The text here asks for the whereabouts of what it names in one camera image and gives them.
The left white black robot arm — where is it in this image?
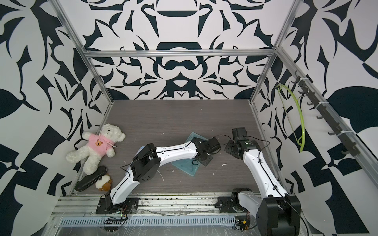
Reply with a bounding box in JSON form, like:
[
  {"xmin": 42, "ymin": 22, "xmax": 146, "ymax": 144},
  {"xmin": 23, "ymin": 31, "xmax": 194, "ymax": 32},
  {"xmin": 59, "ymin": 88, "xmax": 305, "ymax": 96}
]
[{"xmin": 104, "ymin": 137, "xmax": 221, "ymax": 209}]

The teal transparent ruler set case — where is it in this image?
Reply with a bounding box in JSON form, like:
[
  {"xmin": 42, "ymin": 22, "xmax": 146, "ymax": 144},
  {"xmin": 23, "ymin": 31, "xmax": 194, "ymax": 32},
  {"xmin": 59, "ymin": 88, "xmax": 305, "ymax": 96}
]
[{"xmin": 171, "ymin": 147, "xmax": 200, "ymax": 177}]

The black oblong case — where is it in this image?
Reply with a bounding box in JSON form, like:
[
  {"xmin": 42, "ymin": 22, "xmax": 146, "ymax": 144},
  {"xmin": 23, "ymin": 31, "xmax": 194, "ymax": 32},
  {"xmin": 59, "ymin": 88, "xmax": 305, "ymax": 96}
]
[{"xmin": 74, "ymin": 166, "xmax": 107, "ymax": 192}]

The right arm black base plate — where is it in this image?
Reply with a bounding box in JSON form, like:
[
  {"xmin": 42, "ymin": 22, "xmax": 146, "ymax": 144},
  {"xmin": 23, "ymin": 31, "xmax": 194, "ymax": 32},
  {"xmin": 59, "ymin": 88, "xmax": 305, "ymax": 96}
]
[{"xmin": 214, "ymin": 188, "xmax": 251, "ymax": 213}]

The green hanging tube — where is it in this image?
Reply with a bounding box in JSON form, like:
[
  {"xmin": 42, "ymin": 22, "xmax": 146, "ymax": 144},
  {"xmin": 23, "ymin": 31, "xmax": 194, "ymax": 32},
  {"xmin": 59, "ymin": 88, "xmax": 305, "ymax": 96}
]
[{"xmin": 277, "ymin": 84, "xmax": 306, "ymax": 153}]

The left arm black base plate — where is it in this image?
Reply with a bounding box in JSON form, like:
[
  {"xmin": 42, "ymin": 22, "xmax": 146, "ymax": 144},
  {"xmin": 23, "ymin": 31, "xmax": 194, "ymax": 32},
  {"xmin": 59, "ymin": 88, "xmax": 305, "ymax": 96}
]
[{"xmin": 95, "ymin": 198, "xmax": 139, "ymax": 215}]

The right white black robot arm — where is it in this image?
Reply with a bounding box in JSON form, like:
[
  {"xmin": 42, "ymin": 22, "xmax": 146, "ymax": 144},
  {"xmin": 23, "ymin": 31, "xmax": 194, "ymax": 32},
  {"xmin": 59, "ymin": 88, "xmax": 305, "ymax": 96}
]
[{"xmin": 225, "ymin": 127, "xmax": 302, "ymax": 236}]

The small brown white plush toy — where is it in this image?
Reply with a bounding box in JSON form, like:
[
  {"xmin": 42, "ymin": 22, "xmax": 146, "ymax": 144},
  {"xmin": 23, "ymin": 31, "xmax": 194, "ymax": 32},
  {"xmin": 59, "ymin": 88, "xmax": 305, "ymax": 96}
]
[{"xmin": 95, "ymin": 175, "xmax": 113, "ymax": 191}]

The white teddy bear pink shirt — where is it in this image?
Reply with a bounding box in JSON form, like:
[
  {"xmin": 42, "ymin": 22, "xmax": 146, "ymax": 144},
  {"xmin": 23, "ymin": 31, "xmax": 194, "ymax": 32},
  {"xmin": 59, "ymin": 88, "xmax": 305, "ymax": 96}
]
[{"xmin": 66, "ymin": 124, "xmax": 126, "ymax": 175}]

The black wall hook rail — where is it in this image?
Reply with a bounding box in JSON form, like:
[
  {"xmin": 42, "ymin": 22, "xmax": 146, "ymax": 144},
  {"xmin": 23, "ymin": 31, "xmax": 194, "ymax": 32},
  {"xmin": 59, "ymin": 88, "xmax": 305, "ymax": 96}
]
[{"xmin": 292, "ymin": 71, "xmax": 361, "ymax": 156}]

